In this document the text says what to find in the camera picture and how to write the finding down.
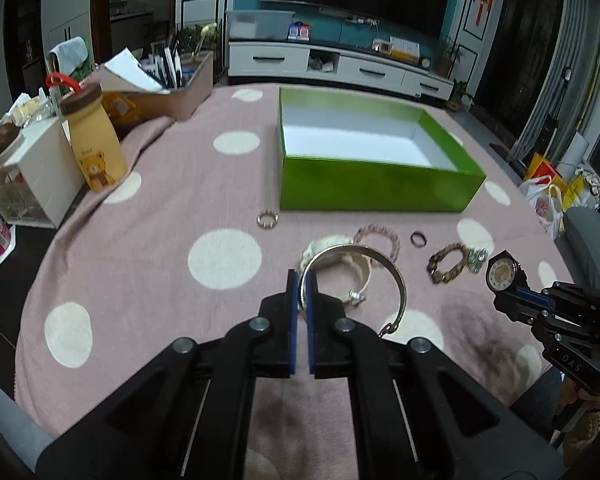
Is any brown wooden bead bracelet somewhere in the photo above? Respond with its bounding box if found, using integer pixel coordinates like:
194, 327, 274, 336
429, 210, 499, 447
426, 242, 470, 286

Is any pink crystal bead bracelet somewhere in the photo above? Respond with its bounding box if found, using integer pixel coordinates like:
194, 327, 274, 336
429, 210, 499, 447
353, 224, 401, 264

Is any small black alarm clock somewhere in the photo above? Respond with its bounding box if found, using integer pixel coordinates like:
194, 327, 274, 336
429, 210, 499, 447
419, 56, 431, 70

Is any yellow bear bottle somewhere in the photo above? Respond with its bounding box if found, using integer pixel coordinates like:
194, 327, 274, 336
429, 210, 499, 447
59, 84, 128, 192

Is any potted plant by cabinet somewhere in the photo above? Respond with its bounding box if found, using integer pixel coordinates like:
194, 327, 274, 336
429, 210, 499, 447
445, 79, 474, 112

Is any black wristwatch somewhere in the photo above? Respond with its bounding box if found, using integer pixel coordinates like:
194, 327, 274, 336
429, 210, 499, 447
486, 250, 528, 294

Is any potted plant on cabinet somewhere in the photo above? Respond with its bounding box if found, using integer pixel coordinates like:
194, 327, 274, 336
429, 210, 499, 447
434, 37, 462, 78

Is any white yellow box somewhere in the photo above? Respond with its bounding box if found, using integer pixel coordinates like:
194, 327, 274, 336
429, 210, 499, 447
389, 36, 420, 64

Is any white tv cabinet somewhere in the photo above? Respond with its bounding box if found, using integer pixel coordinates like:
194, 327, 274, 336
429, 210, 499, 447
227, 40, 453, 101

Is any blue red small box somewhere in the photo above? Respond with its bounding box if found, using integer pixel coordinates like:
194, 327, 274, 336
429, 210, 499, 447
287, 21, 311, 41

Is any cream white wristwatch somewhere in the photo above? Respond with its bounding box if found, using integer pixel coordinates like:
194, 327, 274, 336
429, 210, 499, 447
299, 234, 373, 307

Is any pink polka dot tablecloth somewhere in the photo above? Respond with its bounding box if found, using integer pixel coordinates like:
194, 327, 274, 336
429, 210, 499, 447
15, 84, 567, 479

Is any clear plastic storage bin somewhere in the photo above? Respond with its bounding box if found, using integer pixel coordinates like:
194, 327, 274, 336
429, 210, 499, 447
226, 10, 294, 40

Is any green cardboard box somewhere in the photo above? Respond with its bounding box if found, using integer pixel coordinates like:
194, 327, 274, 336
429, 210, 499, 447
278, 87, 486, 212

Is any pink desk organizer box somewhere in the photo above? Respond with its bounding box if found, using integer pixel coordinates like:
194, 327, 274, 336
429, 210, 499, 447
82, 49, 214, 129

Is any white storage basket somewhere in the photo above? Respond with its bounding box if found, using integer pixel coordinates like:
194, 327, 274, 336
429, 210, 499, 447
0, 118, 84, 229

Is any right human hand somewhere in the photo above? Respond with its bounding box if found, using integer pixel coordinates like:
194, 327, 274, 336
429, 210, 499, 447
557, 378, 600, 466

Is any silver bangle bracelet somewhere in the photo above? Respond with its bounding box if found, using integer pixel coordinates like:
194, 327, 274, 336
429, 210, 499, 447
298, 244, 410, 338

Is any orange shopping bag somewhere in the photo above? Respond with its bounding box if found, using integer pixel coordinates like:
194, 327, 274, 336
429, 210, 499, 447
524, 153, 568, 193

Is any white plastic bag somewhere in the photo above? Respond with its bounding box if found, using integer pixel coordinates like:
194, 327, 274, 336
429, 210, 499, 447
518, 176, 564, 240

